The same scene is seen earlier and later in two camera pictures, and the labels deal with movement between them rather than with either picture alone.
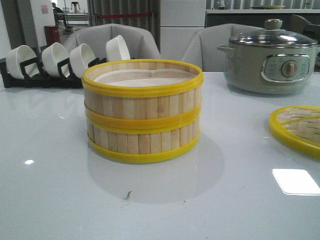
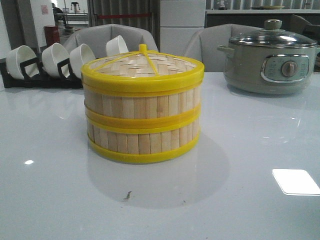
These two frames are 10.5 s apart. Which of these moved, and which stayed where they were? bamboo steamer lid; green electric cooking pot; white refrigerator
Moved: bamboo steamer lid
Stayed: green electric cooking pot; white refrigerator
